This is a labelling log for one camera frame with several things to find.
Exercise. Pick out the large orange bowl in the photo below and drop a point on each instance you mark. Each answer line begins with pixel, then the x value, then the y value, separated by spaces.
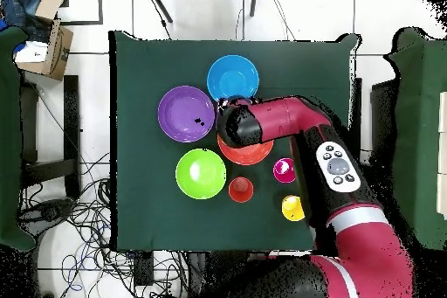
pixel 244 156

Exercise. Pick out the green bowl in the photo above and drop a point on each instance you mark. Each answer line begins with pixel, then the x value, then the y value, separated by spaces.
pixel 204 182

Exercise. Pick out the purple bowl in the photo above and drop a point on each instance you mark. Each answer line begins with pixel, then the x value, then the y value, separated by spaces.
pixel 178 109

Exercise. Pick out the pink cup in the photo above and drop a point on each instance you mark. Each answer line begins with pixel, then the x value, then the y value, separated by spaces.
pixel 283 172

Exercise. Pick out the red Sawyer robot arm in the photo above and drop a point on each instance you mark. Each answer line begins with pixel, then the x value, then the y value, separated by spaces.
pixel 366 252

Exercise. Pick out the orange cup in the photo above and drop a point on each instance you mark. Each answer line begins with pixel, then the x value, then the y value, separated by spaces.
pixel 241 189

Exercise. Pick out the large blue bowl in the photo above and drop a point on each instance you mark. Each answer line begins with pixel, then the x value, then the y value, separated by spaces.
pixel 230 74

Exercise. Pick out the yellow cup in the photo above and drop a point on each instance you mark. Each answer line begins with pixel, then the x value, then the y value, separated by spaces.
pixel 291 210

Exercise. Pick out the dark green tablecloth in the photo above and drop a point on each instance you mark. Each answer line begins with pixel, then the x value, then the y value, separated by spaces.
pixel 146 67

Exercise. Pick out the black power strip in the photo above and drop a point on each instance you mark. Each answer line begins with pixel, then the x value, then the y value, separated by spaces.
pixel 143 268

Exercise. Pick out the black tripod leg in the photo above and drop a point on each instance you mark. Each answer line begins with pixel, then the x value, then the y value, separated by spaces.
pixel 159 3
pixel 254 1

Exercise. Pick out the dark grey stand base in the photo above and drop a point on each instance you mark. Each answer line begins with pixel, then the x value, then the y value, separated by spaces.
pixel 45 212

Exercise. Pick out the cardboard box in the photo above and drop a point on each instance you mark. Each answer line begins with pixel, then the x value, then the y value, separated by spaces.
pixel 59 53

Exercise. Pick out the green covered side table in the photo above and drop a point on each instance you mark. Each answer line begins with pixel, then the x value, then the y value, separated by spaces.
pixel 419 102
pixel 8 137

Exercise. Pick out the white packet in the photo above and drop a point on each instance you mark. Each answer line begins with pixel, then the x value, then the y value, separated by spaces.
pixel 31 52

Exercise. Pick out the blue cloth bundle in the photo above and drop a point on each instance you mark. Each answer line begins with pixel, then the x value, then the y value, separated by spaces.
pixel 21 8

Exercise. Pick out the black chair frame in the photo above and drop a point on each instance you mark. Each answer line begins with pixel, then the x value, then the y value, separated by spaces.
pixel 382 109
pixel 71 119

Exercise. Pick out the white board black frame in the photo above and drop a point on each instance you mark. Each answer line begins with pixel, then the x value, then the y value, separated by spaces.
pixel 83 4

